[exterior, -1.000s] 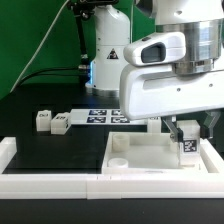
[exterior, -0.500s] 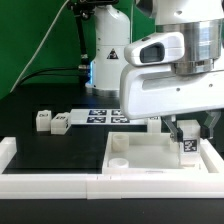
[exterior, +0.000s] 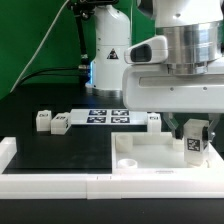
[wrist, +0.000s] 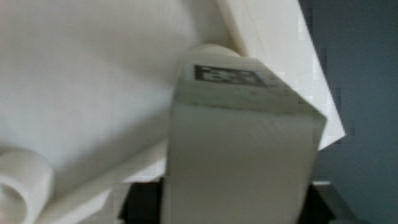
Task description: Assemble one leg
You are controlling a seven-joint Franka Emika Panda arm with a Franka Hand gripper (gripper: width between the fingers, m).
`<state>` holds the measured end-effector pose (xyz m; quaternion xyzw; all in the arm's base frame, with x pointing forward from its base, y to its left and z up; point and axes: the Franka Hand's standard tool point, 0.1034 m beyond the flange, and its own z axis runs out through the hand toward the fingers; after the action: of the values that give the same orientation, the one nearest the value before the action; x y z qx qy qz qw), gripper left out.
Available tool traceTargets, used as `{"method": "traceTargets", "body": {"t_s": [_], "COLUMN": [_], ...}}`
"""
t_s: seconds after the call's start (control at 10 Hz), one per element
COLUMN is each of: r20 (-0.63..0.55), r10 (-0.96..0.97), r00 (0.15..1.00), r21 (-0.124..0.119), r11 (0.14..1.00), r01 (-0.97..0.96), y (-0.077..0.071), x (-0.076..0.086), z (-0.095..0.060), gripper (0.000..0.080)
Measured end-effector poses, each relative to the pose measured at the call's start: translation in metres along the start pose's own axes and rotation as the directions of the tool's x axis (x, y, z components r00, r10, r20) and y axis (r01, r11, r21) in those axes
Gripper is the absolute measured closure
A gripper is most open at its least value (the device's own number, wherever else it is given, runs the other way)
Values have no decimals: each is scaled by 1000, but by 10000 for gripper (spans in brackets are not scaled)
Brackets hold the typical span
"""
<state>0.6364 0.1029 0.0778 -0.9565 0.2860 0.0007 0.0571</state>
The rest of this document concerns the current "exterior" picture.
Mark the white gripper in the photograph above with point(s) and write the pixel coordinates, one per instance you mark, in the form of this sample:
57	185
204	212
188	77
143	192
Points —
149	88

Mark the white square tabletop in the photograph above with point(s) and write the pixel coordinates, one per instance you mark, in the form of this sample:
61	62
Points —
144	153

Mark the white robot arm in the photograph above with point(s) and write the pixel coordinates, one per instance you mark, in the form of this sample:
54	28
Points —
181	68

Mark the white U-shaped fence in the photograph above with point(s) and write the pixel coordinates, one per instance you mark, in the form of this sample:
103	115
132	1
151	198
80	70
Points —
206	181

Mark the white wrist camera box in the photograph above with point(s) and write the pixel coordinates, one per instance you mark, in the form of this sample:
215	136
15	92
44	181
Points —
151	51

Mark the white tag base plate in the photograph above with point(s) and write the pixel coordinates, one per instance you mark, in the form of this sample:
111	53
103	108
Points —
107	117

